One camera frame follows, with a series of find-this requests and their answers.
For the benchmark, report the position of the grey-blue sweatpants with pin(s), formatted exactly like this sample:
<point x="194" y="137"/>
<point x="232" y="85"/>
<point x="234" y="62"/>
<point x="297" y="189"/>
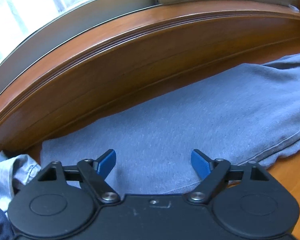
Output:
<point x="248" y="113"/>

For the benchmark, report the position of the light blue denim garment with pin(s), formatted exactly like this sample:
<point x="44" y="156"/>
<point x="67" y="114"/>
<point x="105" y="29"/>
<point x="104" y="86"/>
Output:
<point x="15" y="173"/>

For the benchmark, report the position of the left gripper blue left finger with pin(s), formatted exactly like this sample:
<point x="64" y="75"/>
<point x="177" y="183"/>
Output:
<point x="93" y="175"/>

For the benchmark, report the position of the white window latch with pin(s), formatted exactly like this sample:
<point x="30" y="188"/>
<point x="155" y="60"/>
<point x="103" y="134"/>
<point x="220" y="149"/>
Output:
<point x="295" y="9"/>

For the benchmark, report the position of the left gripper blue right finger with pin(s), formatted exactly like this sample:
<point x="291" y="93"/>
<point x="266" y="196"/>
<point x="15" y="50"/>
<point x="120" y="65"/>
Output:
<point x="213" y="175"/>

